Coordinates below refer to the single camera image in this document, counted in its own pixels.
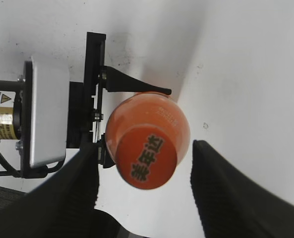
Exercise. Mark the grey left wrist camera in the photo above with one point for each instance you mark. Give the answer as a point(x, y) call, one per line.
point(49, 115)

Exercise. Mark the orange bottle cap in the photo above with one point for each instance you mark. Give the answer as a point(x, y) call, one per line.
point(145, 157)

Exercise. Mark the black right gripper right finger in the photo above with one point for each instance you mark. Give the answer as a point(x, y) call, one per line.
point(231, 205)

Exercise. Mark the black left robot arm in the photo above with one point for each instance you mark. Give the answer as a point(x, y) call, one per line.
point(15, 126)

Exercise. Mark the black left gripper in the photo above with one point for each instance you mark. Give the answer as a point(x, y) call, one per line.
point(81, 109)

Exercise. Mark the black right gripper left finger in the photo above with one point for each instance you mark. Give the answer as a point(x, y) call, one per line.
point(59, 208)

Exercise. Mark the orange Mirinda soda bottle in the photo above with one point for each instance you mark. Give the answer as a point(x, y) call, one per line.
point(151, 110)

